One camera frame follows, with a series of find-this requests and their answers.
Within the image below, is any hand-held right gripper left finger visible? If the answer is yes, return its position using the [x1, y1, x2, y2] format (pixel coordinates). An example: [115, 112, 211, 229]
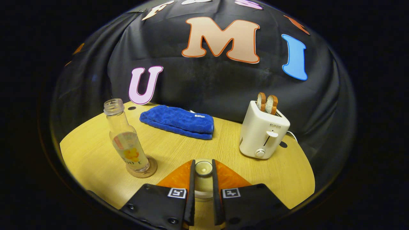
[120, 159, 196, 230]

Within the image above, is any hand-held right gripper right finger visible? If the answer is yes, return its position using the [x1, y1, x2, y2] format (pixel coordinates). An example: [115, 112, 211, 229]
[212, 159, 289, 230]

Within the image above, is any white teacup lid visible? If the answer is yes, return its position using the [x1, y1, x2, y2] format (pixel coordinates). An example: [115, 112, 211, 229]
[194, 158, 214, 192]

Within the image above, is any round cork coaster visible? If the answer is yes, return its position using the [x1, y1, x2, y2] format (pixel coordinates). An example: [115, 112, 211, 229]
[126, 155, 158, 179]

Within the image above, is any clear water bottle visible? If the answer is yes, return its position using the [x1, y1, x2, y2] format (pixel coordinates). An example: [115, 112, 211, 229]
[103, 98, 150, 173]

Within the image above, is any white toaster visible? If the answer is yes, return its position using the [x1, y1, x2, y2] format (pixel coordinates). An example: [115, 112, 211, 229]
[239, 100, 291, 159]

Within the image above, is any blue folded towel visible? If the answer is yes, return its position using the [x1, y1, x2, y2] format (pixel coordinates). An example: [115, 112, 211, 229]
[139, 105, 215, 140]

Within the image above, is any black backdrop cloth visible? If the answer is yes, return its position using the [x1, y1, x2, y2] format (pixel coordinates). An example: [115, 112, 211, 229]
[50, 0, 357, 192]

